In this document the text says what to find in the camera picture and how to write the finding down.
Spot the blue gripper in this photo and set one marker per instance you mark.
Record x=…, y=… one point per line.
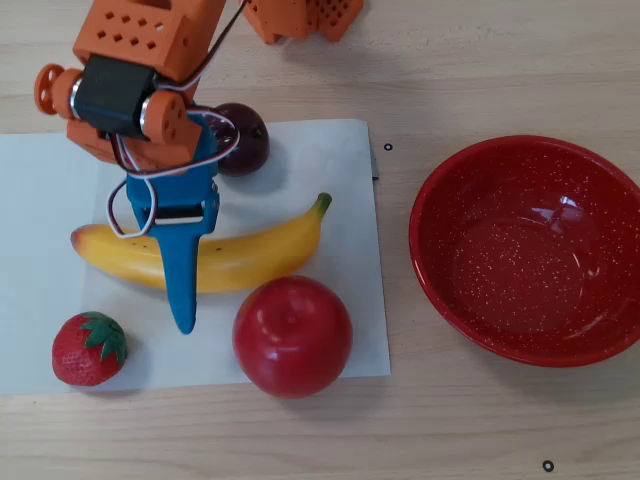
x=172, y=192

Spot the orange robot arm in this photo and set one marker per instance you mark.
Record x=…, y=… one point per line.
x=140, y=30

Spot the red speckled enamel bowl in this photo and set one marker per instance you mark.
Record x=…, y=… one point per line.
x=525, y=250

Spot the orange robot base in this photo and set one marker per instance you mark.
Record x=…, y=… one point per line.
x=280, y=20

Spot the red toy apple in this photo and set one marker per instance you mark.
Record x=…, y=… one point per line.
x=295, y=340

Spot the white paper sheet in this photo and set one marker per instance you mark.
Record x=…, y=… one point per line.
x=40, y=250

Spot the dark purple toy plum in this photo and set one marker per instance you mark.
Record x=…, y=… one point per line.
x=250, y=150

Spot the red toy strawberry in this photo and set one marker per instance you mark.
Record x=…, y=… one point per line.
x=80, y=360

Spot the yellow toy banana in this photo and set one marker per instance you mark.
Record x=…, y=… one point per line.
x=260, y=250

